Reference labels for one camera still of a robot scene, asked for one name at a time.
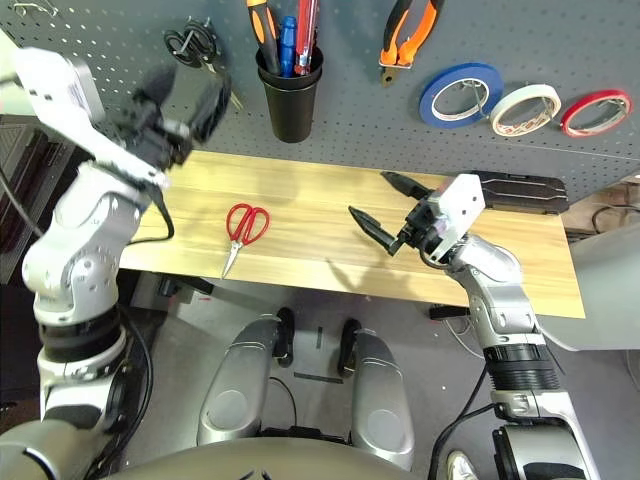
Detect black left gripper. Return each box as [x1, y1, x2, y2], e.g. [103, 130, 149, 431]
[124, 67, 234, 172]

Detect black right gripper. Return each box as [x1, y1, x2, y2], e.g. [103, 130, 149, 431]
[348, 170, 446, 258]

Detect orange black handled screwdriver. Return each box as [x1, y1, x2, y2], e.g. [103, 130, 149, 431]
[245, 0, 282, 75]

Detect white tape roll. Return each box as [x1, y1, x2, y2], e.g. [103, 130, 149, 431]
[489, 83, 563, 139]

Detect red handled scissors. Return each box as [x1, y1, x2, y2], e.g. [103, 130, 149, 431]
[221, 202, 271, 280]

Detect orange black pliers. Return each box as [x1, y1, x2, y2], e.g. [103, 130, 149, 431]
[378, 0, 446, 89]

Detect dark grey pegboard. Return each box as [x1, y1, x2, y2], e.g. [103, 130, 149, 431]
[0, 0, 640, 204]

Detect black plastic cup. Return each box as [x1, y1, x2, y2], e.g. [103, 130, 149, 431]
[255, 44, 325, 92]
[259, 69, 321, 145]

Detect blue tape roll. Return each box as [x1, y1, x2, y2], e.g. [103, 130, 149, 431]
[418, 62, 505, 130]

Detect blue pen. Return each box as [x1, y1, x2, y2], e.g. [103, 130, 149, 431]
[279, 15, 299, 79]

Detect small black tool case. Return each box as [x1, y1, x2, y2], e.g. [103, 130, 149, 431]
[472, 169, 570, 216]

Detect large black equipment case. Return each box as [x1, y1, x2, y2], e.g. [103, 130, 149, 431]
[0, 114, 76, 251]

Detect long black floor tape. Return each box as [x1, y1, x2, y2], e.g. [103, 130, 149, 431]
[293, 372, 345, 386]

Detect silver robot right leg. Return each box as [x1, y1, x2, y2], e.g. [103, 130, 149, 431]
[338, 319, 416, 471]

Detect silver robot leg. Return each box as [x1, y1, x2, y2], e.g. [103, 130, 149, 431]
[196, 307, 296, 446]
[338, 319, 416, 471]

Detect red tape roll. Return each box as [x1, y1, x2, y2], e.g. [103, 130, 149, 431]
[560, 89, 634, 139]

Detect light grey side table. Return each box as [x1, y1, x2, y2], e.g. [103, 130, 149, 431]
[542, 219, 640, 352]

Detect silver robot left leg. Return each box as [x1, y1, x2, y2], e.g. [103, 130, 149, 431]
[196, 307, 296, 446]

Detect white grey sneaker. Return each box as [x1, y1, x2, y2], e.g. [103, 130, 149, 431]
[446, 449, 479, 480]

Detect grey robot torso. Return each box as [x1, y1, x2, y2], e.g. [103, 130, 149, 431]
[99, 437, 416, 480]

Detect black handled scissors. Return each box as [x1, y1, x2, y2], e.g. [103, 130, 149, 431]
[163, 16, 244, 109]

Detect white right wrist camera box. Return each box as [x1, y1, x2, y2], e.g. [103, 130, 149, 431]
[427, 173, 487, 264]

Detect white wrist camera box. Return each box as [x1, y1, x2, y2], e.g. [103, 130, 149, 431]
[427, 173, 487, 264]
[12, 47, 170, 190]

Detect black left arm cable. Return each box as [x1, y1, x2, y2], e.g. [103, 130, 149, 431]
[127, 189, 176, 247]

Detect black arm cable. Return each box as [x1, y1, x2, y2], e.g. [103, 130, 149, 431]
[127, 189, 176, 247]
[429, 364, 501, 480]

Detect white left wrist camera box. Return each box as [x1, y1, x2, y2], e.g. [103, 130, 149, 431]
[12, 47, 170, 190]

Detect silver wire peg hook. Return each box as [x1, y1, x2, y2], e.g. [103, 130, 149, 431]
[459, 79, 489, 119]

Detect red handled screwdriver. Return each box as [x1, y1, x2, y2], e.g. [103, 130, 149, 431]
[294, 0, 320, 76]

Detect white floor cables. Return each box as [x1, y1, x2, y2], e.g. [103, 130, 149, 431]
[444, 317, 486, 359]

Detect silver double wire hook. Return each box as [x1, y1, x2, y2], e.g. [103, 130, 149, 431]
[13, 2, 60, 17]

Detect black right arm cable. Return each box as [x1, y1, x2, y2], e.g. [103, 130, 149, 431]
[429, 364, 501, 480]

